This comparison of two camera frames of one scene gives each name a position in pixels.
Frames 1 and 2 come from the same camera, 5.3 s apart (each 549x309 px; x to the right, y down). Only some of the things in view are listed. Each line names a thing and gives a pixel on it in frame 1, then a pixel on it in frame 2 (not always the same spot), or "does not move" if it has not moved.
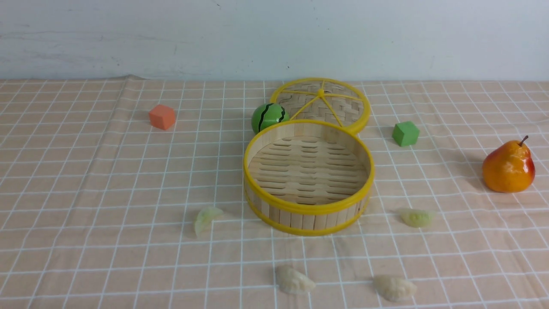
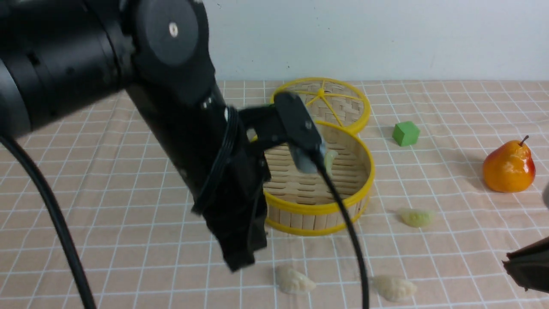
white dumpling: [292, 282] does not move
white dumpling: [393, 289] does not move
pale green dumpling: [417, 218] does not move
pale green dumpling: [205, 215] to [330, 156]
